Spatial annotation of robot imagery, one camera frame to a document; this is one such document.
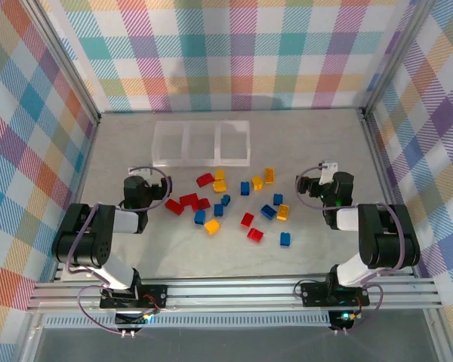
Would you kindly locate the yellow lego brick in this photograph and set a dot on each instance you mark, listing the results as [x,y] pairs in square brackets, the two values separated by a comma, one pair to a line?
[283,212]
[220,174]
[257,183]
[212,227]
[219,185]
[270,175]

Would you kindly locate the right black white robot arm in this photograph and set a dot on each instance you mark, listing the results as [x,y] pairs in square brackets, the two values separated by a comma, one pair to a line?
[385,241]

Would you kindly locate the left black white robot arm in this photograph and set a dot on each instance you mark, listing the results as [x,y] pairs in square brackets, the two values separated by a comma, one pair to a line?
[79,241]

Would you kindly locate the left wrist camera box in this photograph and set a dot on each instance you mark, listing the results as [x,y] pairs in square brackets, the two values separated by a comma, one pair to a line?
[141,172]

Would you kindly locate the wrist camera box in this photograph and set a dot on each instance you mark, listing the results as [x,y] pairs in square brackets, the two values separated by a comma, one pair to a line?
[327,171]
[141,172]

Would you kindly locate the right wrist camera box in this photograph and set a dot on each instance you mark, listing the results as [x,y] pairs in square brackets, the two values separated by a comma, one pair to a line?
[327,171]

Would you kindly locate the aluminium side rail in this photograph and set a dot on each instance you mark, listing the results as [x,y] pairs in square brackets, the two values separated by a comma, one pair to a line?
[91,139]
[377,151]

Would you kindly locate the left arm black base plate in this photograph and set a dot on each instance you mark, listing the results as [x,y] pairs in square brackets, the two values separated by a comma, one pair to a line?
[156,292]

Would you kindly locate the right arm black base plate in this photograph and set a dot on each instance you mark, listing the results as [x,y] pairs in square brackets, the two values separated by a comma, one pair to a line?
[311,292]

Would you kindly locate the aluminium mounting rail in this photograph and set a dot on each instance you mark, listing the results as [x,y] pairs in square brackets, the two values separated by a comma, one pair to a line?
[230,294]

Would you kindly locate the aluminium frame post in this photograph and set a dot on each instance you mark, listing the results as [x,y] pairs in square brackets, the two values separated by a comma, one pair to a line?
[66,60]
[396,56]

